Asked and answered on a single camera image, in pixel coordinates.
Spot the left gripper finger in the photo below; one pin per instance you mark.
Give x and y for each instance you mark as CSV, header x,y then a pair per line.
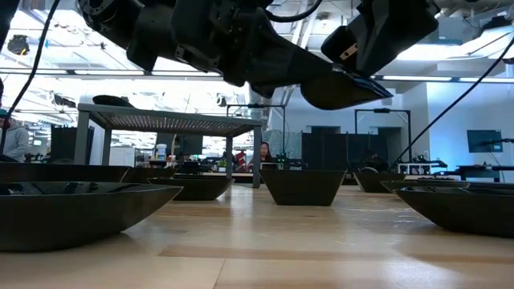
x,y
301,68
265,92

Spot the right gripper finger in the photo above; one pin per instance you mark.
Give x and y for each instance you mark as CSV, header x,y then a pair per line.
x,y
375,62

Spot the black teardrop mini plate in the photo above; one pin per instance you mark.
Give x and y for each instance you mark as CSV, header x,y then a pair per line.
x,y
112,101
341,94

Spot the black leaf-shaped mini plate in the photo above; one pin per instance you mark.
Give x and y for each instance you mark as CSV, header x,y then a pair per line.
x,y
425,184
197,190
462,212
80,221

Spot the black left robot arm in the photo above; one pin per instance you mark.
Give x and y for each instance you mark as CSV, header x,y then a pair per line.
x,y
120,24

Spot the person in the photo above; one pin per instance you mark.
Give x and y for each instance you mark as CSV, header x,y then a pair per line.
x,y
16,140
265,152

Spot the small potted plant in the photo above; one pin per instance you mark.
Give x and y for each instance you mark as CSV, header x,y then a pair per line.
x,y
222,164

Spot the black partition panels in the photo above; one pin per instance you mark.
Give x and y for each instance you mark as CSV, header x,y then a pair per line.
x,y
329,152

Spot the grey perforated metal shelf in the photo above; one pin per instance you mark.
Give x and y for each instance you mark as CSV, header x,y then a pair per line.
x,y
168,120

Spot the long ceiling light strip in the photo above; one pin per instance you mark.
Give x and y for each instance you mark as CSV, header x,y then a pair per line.
x,y
108,72

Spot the white bottle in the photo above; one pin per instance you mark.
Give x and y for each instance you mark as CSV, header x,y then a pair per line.
x,y
161,152

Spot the dark desk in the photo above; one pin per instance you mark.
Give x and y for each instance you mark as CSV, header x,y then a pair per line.
x,y
482,170

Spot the white cabinet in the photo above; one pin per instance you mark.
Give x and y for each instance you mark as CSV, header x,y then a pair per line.
x,y
122,156

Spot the black cabinet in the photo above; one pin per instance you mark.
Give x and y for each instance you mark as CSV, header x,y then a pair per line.
x,y
60,144

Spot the white frame table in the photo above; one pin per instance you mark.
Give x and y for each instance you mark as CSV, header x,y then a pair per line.
x,y
417,166

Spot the dark wall monitor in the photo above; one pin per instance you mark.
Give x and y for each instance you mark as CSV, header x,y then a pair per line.
x,y
484,140

